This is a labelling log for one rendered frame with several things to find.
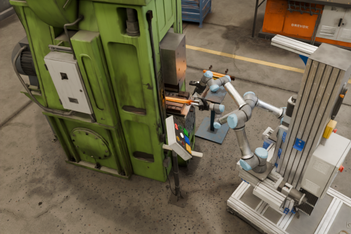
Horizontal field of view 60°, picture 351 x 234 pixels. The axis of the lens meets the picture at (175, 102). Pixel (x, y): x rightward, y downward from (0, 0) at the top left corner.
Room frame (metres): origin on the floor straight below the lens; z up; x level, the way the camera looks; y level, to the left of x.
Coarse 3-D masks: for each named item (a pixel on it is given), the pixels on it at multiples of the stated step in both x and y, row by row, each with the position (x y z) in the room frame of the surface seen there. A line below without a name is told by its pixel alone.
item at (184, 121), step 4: (168, 92) 2.75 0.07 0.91; (172, 92) 2.75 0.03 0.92; (192, 104) 2.55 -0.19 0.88; (184, 108) 2.46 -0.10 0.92; (188, 108) 2.45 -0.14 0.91; (184, 112) 2.39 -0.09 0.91; (188, 112) 2.41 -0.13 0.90; (192, 112) 2.55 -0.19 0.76; (168, 116) 2.38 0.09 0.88; (176, 116) 2.34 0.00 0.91; (180, 116) 2.33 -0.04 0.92; (184, 116) 2.33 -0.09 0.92; (188, 116) 2.40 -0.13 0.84; (192, 116) 2.54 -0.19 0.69; (180, 120) 2.33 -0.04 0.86; (184, 120) 2.31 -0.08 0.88; (188, 120) 2.40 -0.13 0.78; (192, 120) 2.54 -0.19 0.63; (184, 124) 2.31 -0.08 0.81; (188, 124) 2.39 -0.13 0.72; (192, 124) 2.54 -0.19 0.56; (188, 128) 2.39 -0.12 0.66; (192, 128) 2.53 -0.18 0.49; (188, 132) 2.38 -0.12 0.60
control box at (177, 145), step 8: (168, 120) 2.03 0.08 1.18; (176, 120) 2.05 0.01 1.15; (168, 128) 1.93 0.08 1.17; (176, 128) 1.92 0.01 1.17; (184, 128) 2.06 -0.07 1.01; (168, 136) 1.83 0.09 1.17; (176, 136) 1.81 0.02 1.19; (176, 144) 1.73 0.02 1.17; (184, 144) 1.81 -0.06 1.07; (176, 152) 1.73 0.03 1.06; (184, 152) 1.74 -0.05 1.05
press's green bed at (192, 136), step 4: (192, 132) 2.54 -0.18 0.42; (192, 136) 2.60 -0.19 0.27; (192, 140) 2.60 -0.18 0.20; (192, 144) 2.57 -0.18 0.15; (192, 148) 2.53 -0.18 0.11; (172, 156) 2.39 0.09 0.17; (172, 160) 2.39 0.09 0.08; (180, 160) 2.35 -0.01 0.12; (184, 160) 2.33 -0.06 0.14; (188, 160) 2.37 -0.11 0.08; (172, 164) 2.39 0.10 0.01; (180, 164) 2.35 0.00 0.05; (184, 164) 2.33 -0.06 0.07; (188, 164) 2.35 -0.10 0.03
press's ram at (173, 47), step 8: (168, 32) 2.65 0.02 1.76; (168, 40) 2.50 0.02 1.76; (176, 40) 2.49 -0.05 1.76; (184, 40) 2.57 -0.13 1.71; (160, 48) 2.37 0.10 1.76; (168, 48) 2.36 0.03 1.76; (176, 48) 2.35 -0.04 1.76; (184, 48) 2.56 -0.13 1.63; (168, 56) 2.34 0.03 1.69; (176, 56) 2.33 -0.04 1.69; (184, 56) 2.55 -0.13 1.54; (168, 64) 2.34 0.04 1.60; (176, 64) 2.32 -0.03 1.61; (184, 64) 2.54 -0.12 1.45; (168, 72) 2.35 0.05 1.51; (176, 72) 2.32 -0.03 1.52; (168, 80) 2.35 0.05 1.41; (176, 80) 2.32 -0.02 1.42
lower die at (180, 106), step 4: (168, 96) 2.60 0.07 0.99; (172, 96) 2.59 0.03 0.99; (168, 100) 2.52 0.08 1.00; (168, 104) 2.46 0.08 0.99; (172, 104) 2.45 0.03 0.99; (176, 104) 2.45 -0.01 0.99; (180, 104) 2.44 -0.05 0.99; (184, 104) 2.48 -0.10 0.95; (168, 108) 2.41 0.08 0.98; (172, 108) 2.40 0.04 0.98; (176, 108) 2.40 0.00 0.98; (180, 108) 2.40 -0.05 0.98; (176, 112) 2.38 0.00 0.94; (180, 112) 2.36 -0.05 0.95
